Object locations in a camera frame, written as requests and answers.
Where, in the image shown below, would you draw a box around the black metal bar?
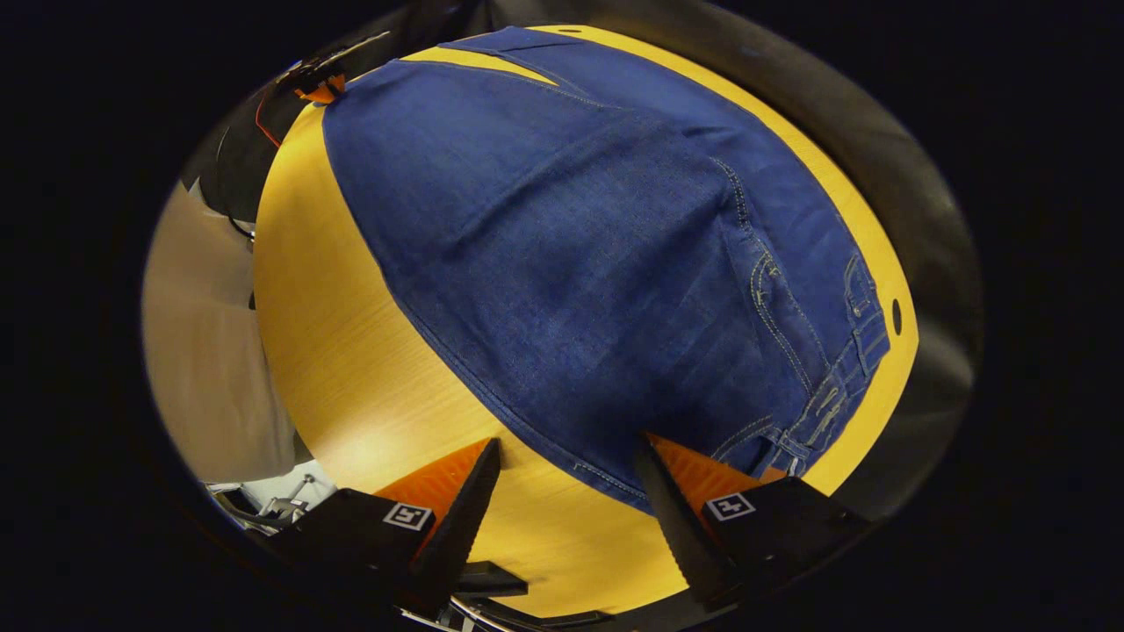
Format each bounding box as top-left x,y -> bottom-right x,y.
452,562 -> 616,631

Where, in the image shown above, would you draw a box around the person's beige clothing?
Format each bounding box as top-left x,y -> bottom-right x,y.
142,180 -> 314,485

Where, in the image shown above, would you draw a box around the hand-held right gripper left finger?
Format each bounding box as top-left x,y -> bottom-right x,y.
268,436 -> 502,620

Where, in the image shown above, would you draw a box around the black backdrop cloth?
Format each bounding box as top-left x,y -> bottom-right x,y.
180,0 -> 984,519

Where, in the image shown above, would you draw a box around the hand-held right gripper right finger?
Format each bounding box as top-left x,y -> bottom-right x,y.
633,434 -> 872,613

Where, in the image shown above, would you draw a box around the blue denim jeans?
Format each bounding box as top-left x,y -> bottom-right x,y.
321,26 -> 892,514

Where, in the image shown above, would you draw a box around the thin red cable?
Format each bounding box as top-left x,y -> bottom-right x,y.
254,86 -> 283,148

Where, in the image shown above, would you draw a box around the grey metal frame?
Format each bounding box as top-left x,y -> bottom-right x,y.
209,474 -> 339,532

